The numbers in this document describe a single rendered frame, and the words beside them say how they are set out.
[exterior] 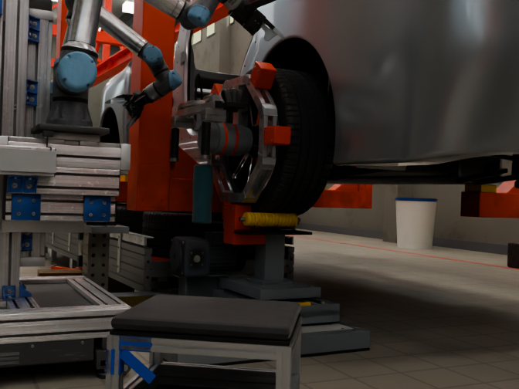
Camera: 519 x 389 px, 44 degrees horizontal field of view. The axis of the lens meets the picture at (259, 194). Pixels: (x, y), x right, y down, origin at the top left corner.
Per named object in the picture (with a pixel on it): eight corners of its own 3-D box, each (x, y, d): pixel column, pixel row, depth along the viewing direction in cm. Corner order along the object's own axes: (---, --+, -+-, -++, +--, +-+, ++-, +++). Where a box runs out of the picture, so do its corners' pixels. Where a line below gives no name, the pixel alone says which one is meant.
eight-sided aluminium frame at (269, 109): (275, 204, 259) (279, 69, 259) (260, 204, 256) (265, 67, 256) (218, 201, 307) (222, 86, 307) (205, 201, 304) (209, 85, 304)
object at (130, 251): (160, 282, 316) (161, 237, 316) (141, 282, 311) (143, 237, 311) (59, 241, 533) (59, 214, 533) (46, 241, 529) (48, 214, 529)
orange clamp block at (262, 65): (270, 89, 268) (277, 70, 263) (254, 88, 264) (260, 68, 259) (264, 82, 273) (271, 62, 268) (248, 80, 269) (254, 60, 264)
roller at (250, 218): (303, 226, 280) (303, 213, 280) (242, 226, 266) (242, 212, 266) (296, 225, 285) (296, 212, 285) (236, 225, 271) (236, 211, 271)
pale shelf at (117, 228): (129, 233, 291) (129, 226, 291) (91, 233, 283) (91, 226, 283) (103, 227, 329) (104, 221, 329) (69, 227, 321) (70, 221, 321)
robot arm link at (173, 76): (176, 67, 281) (185, 84, 282) (156, 80, 285) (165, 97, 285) (169, 66, 274) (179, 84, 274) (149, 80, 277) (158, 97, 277)
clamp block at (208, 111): (226, 122, 257) (226, 109, 257) (205, 120, 253) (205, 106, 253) (221, 123, 261) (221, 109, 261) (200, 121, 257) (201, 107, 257)
